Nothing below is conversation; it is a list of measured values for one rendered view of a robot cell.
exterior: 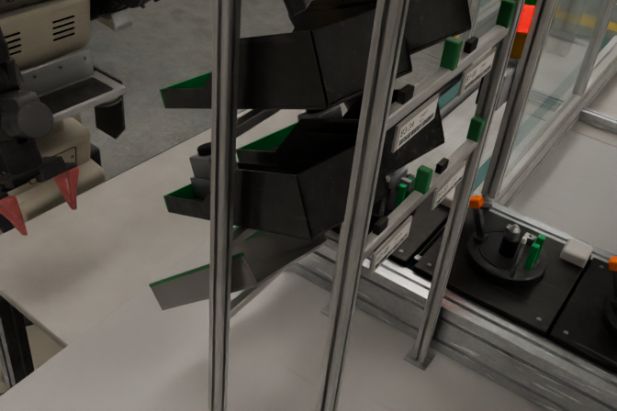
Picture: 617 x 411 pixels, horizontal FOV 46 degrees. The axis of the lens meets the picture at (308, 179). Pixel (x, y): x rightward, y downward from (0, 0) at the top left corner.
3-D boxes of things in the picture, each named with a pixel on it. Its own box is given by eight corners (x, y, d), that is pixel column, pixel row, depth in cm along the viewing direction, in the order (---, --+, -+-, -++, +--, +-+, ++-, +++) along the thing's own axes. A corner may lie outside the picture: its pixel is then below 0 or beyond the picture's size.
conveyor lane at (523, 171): (289, 250, 142) (294, 210, 136) (466, 96, 200) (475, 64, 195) (418, 318, 130) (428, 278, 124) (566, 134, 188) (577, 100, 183)
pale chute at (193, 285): (162, 311, 109) (148, 284, 109) (229, 272, 117) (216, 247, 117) (255, 286, 87) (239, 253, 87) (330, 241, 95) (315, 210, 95)
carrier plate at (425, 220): (292, 214, 137) (293, 205, 135) (358, 161, 153) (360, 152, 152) (403, 270, 127) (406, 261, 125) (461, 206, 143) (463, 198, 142)
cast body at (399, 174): (364, 177, 135) (370, 146, 131) (376, 167, 138) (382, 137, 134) (403, 195, 132) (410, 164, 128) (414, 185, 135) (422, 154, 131)
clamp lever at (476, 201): (474, 237, 128) (467, 199, 126) (478, 231, 130) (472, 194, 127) (493, 239, 126) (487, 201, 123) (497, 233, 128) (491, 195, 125)
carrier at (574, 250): (411, 274, 126) (424, 218, 119) (467, 209, 143) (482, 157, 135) (544, 341, 116) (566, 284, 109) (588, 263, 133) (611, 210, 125)
